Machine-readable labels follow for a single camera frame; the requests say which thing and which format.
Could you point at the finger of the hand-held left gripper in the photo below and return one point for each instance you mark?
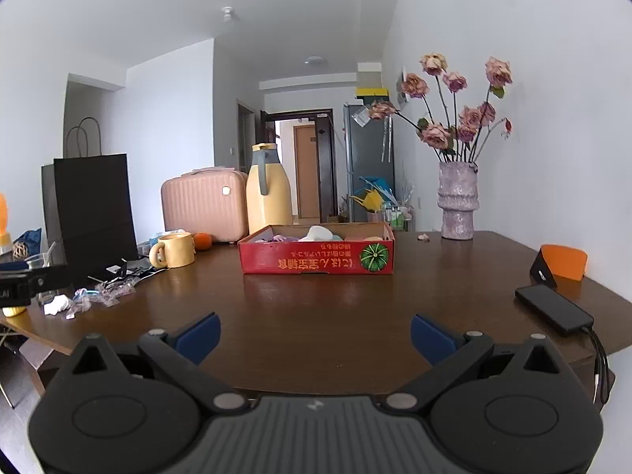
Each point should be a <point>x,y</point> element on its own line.
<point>49,277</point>

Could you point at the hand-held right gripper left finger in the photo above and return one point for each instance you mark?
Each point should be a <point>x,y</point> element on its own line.
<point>200,338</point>

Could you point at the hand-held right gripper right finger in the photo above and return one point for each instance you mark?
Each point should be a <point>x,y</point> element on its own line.
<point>434,338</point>

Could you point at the lilac fluffy towel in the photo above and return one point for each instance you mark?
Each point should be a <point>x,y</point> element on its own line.
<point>279,239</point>

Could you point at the red cardboard box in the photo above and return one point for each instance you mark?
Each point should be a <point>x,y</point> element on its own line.
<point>306,256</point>

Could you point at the pale teal fluffy plush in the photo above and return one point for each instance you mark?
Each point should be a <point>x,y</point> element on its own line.
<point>317,233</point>

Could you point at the white crumpled tissue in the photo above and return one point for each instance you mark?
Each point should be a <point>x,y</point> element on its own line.
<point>57,305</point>

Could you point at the wicker ball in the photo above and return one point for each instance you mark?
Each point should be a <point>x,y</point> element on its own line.
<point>20,250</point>

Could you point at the blue bag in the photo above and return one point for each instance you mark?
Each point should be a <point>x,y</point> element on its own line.
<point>30,237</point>

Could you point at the clear plastic wrappers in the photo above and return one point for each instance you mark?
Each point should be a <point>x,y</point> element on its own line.
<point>106,294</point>

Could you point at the black paper bag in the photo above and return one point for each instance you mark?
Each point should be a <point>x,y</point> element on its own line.
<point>94,207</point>

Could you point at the yellow mug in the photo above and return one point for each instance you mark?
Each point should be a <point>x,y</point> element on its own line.
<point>177,251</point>

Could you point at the tangerine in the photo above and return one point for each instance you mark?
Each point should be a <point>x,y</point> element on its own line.
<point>202,242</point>

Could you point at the black power bank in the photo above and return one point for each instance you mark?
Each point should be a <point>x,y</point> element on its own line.
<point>553,306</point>

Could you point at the pink suitcase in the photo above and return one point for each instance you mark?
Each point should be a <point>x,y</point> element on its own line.
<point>202,202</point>

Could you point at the lilac ceramic vase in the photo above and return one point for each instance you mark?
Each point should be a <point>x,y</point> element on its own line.
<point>458,202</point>

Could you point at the yellow thermos jug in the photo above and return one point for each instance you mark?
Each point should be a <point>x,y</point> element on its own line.
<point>269,202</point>

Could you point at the orange black stand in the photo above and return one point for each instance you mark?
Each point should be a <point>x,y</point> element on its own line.
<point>568,262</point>

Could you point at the grey refrigerator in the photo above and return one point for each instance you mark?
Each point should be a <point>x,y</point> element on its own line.
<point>370,158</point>

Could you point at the wooden door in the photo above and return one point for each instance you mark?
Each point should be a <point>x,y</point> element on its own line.
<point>306,173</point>

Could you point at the dried pink roses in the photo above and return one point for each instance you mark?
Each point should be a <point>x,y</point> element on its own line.
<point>437,133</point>

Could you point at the yellow box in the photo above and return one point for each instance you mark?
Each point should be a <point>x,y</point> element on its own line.
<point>372,93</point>

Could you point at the round ceiling lamp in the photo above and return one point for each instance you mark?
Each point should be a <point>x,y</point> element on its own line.
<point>316,60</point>

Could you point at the ceiling sprinkler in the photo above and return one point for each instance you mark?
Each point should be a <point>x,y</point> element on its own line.
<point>227,14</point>

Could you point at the wall picture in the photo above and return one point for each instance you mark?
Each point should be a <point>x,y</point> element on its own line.
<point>403,86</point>

